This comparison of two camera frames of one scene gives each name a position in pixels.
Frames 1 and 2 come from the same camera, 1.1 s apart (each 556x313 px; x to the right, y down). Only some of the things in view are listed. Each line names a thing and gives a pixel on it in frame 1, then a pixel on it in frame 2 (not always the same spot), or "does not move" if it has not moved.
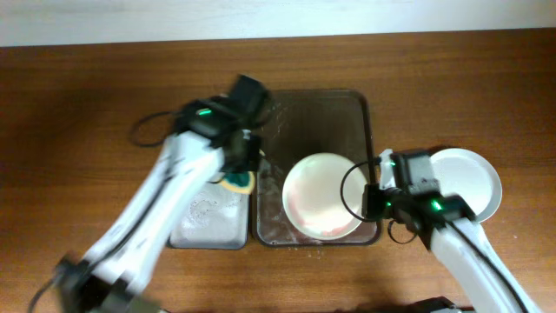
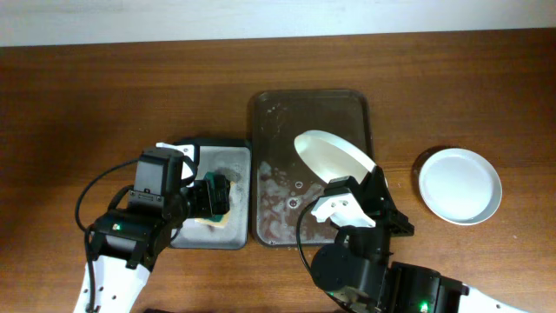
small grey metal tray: x=218 y=219 does not move
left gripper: x=258 y=154 -> x=221 y=205
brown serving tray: x=307 y=123 does not move
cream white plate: x=322 y=196 -> x=331 y=157
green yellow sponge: x=240 y=182 -> x=215 y=219
